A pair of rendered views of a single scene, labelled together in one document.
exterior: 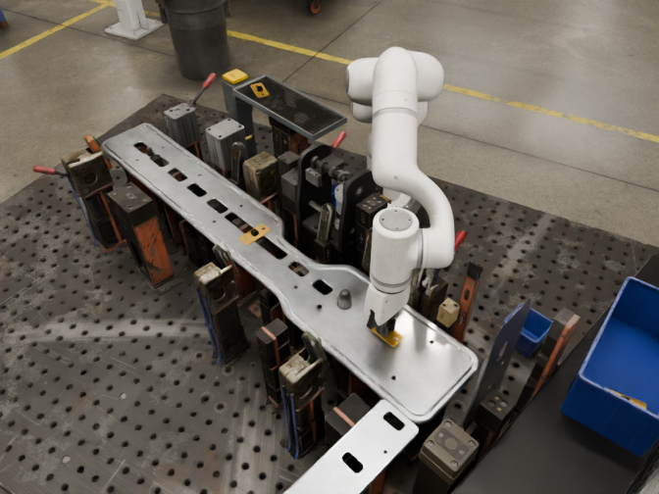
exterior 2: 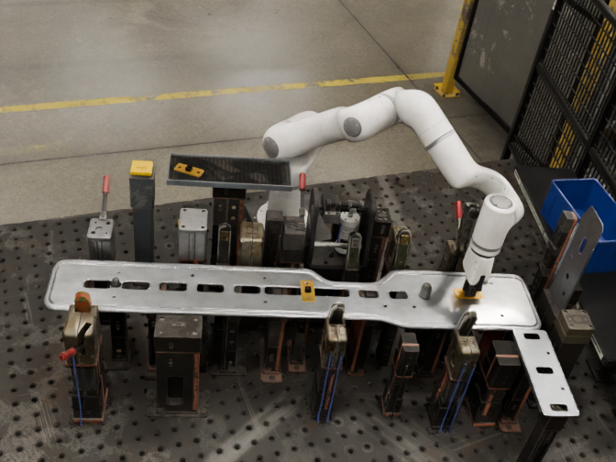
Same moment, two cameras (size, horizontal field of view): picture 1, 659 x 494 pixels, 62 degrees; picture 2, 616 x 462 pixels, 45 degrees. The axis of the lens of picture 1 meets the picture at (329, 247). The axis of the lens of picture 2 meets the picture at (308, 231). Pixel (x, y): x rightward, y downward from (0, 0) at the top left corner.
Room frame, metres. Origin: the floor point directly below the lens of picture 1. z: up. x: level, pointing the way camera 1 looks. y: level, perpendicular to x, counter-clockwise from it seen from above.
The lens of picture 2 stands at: (0.25, 1.46, 2.49)
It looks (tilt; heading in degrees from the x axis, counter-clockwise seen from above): 40 degrees down; 304
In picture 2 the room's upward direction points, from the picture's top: 9 degrees clockwise
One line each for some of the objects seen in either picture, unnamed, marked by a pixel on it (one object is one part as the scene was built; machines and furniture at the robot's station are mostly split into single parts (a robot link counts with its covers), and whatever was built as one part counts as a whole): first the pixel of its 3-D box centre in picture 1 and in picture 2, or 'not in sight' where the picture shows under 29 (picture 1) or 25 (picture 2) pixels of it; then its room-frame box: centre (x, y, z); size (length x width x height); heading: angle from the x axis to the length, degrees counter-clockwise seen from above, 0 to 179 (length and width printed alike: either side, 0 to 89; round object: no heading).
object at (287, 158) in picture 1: (292, 209); (269, 263); (1.30, 0.11, 0.90); 0.05 x 0.05 x 0.40; 44
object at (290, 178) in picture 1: (302, 223); (289, 270); (1.24, 0.08, 0.89); 0.13 x 0.11 x 0.38; 134
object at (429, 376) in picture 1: (248, 233); (301, 293); (1.09, 0.22, 1.00); 1.38 x 0.22 x 0.02; 44
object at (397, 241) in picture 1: (395, 245); (495, 220); (0.74, -0.13, 1.29); 0.09 x 0.08 x 0.13; 87
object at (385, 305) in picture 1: (388, 293); (479, 260); (0.74, -0.12, 1.15); 0.10 x 0.07 x 0.11; 134
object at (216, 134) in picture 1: (233, 181); (192, 270); (1.43, 0.31, 0.90); 0.13 x 0.10 x 0.41; 134
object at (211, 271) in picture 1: (223, 312); (327, 369); (0.92, 0.29, 0.87); 0.12 x 0.09 x 0.35; 134
